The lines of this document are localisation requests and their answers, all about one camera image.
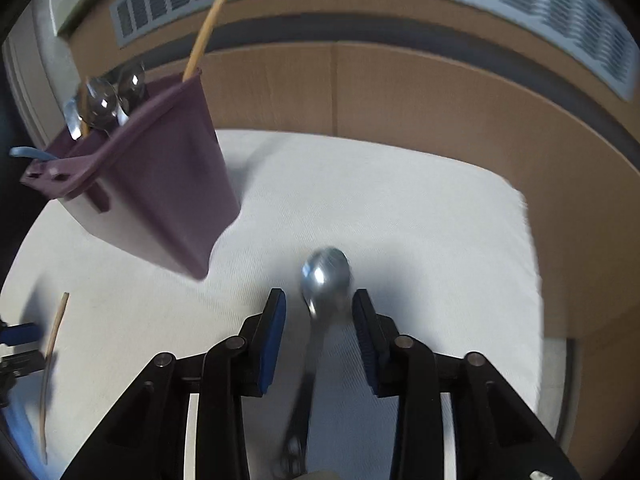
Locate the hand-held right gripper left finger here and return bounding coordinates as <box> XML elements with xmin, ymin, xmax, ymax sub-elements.
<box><xmin>60</xmin><ymin>288</ymin><xmax>287</xmax><ymax>480</ymax></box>

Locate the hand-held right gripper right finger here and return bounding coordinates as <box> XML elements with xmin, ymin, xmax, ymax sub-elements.
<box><xmin>352</xmin><ymin>288</ymin><xmax>581</xmax><ymax>480</ymax></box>

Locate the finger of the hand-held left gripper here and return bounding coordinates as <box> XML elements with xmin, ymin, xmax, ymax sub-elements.
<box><xmin>0</xmin><ymin>322</ymin><xmax>40</xmax><ymax>347</ymax></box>
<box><xmin>0</xmin><ymin>351</ymin><xmax>42</xmax><ymax>408</ymax></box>

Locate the wooden chopstick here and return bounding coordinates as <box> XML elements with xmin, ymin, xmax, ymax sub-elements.
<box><xmin>39</xmin><ymin>292</ymin><xmax>71</xmax><ymax>465</ymax></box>
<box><xmin>182</xmin><ymin>0</ymin><xmax>250</xmax><ymax>82</ymax></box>

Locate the shiny metal spoon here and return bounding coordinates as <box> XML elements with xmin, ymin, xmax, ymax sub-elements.
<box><xmin>279</xmin><ymin>245</ymin><xmax>355</xmax><ymax>477</ymax></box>

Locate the light blue plastic spoon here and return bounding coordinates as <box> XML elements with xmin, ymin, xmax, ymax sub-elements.
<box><xmin>9</xmin><ymin>145</ymin><xmax>53</xmax><ymax>165</ymax></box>

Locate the purple plastic utensil bin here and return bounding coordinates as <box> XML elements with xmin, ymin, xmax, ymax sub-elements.
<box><xmin>20</xmin><ymin>69</ymin><xmax>242</xmax><ymax>281</ymax></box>

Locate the metal utensil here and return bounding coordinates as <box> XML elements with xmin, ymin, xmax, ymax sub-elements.
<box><xmin>63</xmin><ymin>87</ymin><xmax>86</xmax><ymax>142</ymax></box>

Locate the white tablecloth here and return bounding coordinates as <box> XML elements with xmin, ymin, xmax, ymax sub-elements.
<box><xmin>0</xmin><ymin>129</ymin><xmax>545</xmax><ymax>480</ymax></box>

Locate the wooden cabinet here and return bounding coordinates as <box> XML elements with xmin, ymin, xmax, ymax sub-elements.
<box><xmin>62</xmin><ymin>0</ymin><xmax>640</xmax><ymax>361</ymax></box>

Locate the white door frame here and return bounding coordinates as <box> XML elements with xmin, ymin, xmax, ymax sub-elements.
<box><xmin>1</xmin><ymin>7</ymin><xmax>71</xmax><ymax>148</ymax></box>

